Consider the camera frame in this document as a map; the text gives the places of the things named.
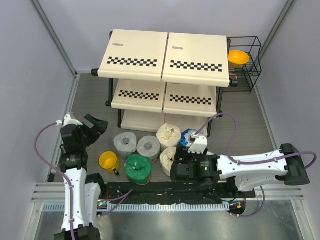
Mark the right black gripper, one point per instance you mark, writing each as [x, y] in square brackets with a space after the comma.
[182, 152]

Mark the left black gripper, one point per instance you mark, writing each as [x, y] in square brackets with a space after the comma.
[99, 128]

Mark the cream roll with brown band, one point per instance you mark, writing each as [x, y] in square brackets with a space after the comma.
[166, 160]

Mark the blue roll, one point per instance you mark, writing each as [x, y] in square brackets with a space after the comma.
[185, 137]

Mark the cream paper roll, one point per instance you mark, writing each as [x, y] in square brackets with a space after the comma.
[168, 136]

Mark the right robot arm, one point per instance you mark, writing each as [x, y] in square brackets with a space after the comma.
[227, 178]

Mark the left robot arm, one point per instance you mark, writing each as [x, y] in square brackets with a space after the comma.
[82, 190]

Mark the cream three-tier checkered shelf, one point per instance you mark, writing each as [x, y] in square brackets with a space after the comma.
[159, 77]

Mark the left grey paper roll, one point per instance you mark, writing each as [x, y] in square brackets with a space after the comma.
[125, 144]

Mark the grey paper roll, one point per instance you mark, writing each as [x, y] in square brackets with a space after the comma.
[125, 144]
[149, 147]

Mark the right grey paper roll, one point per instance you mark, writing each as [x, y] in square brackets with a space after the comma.
[149, 147]

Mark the green wrapped paper roll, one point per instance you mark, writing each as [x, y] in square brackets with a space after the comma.
[138, 169]

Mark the yellow bowl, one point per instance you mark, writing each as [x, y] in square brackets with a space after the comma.
[238, 58]

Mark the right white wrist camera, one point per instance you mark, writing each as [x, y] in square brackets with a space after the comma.
[199, 144]

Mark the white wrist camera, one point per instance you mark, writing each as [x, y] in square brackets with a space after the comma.
[68, 119]
[199, 144]

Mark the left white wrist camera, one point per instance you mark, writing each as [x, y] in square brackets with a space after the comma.
[68, 119]

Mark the yellow cup with handle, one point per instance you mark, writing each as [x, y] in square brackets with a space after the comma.
[110, 163]

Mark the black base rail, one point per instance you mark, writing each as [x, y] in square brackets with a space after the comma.
[173, 192]

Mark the white slotted cable duct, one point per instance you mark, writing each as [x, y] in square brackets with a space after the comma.
[123, 208]

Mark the black wire basket rack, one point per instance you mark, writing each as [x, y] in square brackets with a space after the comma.
[246, 74]

